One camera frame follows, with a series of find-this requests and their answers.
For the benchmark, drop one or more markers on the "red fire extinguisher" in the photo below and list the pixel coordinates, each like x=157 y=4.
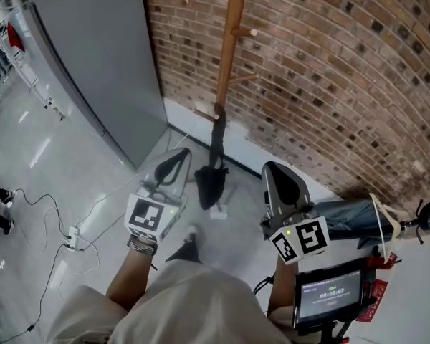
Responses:
x=378 y=262

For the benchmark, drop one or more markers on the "person's beige clothing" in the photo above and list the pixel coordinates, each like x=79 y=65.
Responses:
x=186 y=310

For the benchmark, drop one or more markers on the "person's left forearm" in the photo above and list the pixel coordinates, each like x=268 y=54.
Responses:
x=129 y=281

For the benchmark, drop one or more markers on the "red garment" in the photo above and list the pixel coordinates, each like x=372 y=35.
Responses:
x=15 y=38

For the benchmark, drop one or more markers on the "wooden coat rack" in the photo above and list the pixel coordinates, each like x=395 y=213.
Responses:
x=230 y=31

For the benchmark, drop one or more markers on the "white power strip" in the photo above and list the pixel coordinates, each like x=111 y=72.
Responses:
x=72 y=238

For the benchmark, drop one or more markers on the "black bag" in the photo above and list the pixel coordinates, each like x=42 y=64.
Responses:
x=209 y=186

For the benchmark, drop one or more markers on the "person's right forearm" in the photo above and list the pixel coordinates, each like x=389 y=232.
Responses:
x=281 y=289

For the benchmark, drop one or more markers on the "white clothes rail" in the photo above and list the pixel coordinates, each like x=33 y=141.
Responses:
x=18 y=66

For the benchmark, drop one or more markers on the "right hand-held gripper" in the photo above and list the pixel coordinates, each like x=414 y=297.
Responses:
x=310 y=238

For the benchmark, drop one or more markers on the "person's leg with white shoe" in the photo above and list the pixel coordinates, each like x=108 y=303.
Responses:
x=186 y=251

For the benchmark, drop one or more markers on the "black tablet stand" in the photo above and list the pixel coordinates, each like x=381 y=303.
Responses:
x=326 y=335

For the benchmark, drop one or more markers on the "red sign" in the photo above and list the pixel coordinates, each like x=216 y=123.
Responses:
x=374 y=299

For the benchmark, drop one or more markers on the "grey partition panel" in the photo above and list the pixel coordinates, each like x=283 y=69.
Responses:
x=100 y=56

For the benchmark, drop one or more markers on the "black tablet screen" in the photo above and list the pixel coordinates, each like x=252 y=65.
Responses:
x=329 y=294

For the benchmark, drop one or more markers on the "grey-blue folded fabric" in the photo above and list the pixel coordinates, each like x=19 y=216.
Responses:
x=354 y=220

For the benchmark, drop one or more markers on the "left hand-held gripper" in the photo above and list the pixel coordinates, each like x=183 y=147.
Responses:
x=143 y=215

